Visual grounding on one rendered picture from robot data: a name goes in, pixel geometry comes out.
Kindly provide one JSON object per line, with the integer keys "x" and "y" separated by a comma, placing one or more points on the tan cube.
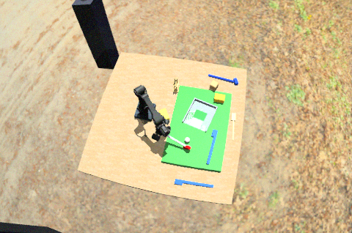
{"x": 213, "y": 85}

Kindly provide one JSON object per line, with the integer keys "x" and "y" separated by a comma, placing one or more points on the green flat mat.
{"x": 200, "y": 141}

